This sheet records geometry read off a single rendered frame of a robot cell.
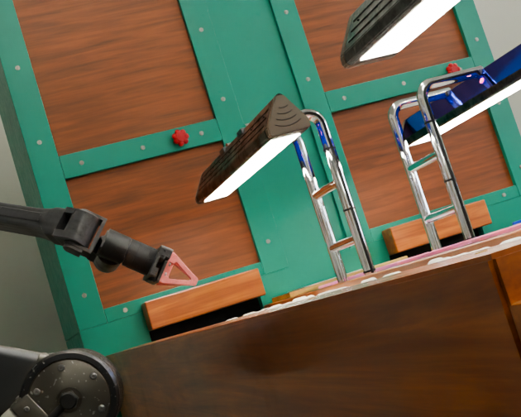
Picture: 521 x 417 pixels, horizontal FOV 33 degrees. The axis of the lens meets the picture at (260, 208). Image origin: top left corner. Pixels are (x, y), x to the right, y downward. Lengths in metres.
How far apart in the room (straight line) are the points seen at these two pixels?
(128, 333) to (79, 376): 1.04
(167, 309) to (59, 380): 1.01
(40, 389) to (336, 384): 0.57
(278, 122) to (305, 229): 0.85
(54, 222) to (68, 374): 0.65
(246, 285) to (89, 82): 0.66
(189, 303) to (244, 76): 0.64
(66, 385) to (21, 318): 1.97
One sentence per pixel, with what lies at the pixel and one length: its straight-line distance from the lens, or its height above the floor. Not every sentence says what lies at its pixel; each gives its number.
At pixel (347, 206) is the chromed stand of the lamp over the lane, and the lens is 1.80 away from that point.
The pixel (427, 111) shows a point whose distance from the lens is 1.92.
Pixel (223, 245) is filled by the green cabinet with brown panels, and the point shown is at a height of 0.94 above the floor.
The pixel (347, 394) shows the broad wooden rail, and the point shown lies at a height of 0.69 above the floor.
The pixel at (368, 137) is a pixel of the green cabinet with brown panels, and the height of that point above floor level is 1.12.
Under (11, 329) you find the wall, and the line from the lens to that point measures 3.15.
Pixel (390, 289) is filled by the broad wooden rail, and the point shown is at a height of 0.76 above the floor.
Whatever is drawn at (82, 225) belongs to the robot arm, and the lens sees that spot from 1.77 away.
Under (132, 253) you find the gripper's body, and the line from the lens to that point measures 1.77.
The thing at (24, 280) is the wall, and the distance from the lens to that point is 3.17.
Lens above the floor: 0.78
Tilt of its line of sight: 6 degrees up
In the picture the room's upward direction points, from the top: 18 degrees counter-clockwise
